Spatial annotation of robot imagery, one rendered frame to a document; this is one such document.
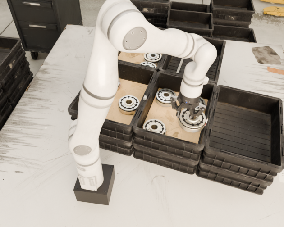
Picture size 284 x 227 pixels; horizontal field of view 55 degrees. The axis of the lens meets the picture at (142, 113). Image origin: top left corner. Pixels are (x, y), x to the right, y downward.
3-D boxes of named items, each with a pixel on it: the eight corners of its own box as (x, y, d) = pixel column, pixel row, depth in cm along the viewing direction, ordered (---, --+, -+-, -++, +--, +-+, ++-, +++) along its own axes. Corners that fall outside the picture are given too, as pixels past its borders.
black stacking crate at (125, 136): (130, 145, 120) (130, 129, 111) (71, 127, 125) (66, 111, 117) (155, 88, 145) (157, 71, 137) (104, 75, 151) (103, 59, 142)
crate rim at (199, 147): (203, 152, 107) (203, 148, 105) (131, 132, 112) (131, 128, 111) (216, 87, 133) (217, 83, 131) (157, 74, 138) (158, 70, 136)
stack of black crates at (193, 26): (203, 53, 281) (212, 12, 247) (203, 72, 260) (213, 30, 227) (164, 49, 283) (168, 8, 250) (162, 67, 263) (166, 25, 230)
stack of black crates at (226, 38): (242, 58, 278) (253, 28, 252) (245, 76, 258) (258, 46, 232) (203, 54, 280) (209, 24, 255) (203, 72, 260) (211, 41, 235)
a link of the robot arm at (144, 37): (203, 42, 71) (185, 23, 75) (130, 15, 51) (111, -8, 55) (182, 69, 75) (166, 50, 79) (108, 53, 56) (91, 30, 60)
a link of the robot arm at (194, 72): (211, 84, 90) (194, 70, 94) (223, 46, 78) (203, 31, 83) (195, 93, 87) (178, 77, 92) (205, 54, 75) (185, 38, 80)
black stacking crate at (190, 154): (198, 164, 114) (203, 148, 106) (131, 145, 120) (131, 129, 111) (211, 101, 140) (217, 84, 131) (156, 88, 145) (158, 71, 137)
